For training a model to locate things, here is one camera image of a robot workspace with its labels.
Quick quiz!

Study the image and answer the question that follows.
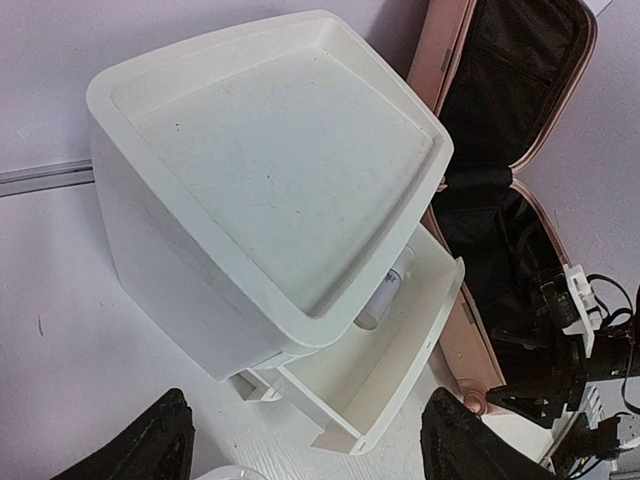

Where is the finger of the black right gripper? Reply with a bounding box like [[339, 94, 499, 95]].
[[486, 377, 575, 428]]

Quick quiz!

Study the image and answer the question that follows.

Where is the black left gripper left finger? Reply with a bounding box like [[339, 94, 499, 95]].
[[56, 388, 194, 479]]

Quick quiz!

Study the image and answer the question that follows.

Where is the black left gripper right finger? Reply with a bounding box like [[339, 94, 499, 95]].
[[420, 387, 555, 480]]

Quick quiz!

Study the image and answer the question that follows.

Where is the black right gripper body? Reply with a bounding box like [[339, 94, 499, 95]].
[[544, 293, 639, 429]]

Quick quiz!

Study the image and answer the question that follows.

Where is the white tube bottle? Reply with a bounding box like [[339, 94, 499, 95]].
[[354, 245, 415, 331]]

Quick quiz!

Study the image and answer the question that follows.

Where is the white drawer cabinet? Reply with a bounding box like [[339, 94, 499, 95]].
[[86, 10, 465, 455]]

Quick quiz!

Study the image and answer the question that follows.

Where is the pink hard-shell suitcase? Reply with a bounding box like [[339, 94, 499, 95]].
[[407, 1, 597, 443]]

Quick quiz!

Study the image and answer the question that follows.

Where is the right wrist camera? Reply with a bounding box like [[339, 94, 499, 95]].
[[538, 264, 604, 340]]

